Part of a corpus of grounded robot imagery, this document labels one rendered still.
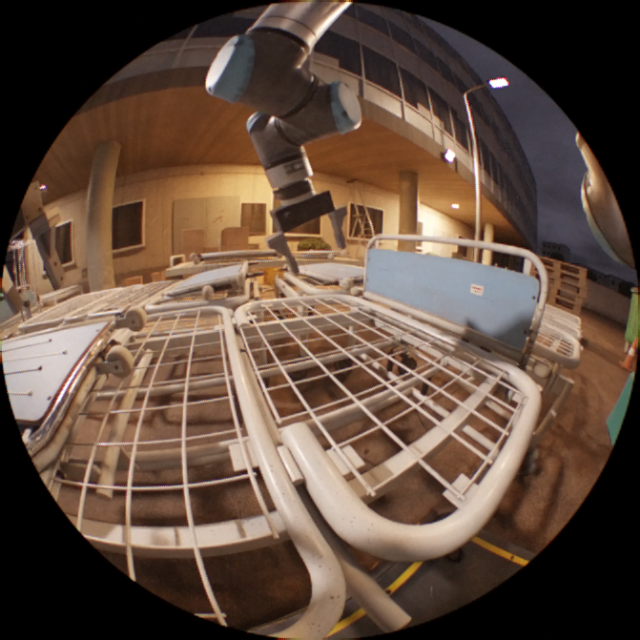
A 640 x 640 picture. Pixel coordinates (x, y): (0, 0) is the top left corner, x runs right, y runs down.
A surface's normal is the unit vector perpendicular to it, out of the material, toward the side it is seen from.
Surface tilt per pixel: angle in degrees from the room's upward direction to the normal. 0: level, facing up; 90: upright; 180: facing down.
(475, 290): 90
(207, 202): 90
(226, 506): 0
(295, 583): 0
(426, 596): 0
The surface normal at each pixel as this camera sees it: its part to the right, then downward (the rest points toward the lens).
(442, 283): -0.89, 0.13
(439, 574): 0.04, -0.94
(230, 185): 0.46, 0.31
